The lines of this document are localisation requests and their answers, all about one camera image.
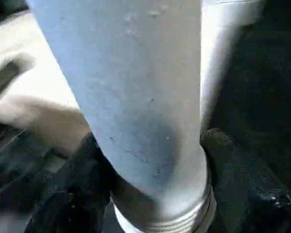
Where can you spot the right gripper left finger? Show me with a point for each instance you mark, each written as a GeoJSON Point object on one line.
{"type": "Point", "coordinates": [75, 194]}

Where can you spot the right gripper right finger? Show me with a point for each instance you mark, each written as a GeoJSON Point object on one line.
{"type": "Point", "coordinates": [252, 189]}

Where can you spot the white plastic table leg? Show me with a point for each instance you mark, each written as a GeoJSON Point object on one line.
{"type": "Point", "coordinates": [136, 97]}
{"type": "Point", "coordinates": [220, 43]}

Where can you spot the white plastic table top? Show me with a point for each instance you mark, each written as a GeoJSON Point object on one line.
{"type": "Point", "coordinates": [34, 87]}

